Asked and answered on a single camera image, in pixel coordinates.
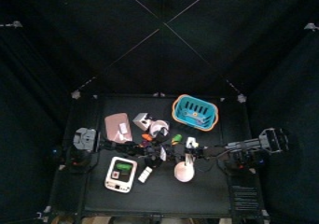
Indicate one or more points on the green toy piece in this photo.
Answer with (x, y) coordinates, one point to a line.
(123, 166)

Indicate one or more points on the purple toy food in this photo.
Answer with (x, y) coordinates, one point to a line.
(144, 144)

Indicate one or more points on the pink rectangular pouch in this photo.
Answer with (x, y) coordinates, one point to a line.
(113, 125)

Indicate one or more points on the white rectangular toy block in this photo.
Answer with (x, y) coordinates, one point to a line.
(145, 174)

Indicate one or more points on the metal frame bracket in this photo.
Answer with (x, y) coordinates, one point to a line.
(311, 26)
(75, 94)
(16, 24)
(240, 98)

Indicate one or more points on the orange toy food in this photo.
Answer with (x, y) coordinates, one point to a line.
(145, 137)

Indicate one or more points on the green and yellow toy corn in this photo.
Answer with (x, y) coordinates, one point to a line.
(176, 138)

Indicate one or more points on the red toy piece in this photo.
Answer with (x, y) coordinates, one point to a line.
(115, 174)

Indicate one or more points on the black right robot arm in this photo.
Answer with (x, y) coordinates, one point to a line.
(244, 145)

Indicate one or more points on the grey and white toy box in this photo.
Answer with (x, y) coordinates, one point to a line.
(141, 121)

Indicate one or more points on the small white toy piece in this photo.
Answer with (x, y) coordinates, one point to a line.
(123, 128)

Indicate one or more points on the white round bowl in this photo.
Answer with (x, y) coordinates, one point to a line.
(159, 125)

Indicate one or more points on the black round pan lid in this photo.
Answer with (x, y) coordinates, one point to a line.
(152, 163)

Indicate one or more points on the white handheld device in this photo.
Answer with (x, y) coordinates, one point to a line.
(120, 184)

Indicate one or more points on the teal basket with orange rim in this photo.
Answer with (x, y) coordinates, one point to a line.
(195, 115)

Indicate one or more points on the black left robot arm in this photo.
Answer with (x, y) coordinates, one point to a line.
(120, 146)

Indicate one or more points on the white printed label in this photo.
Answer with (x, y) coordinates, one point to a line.
(244, 199)

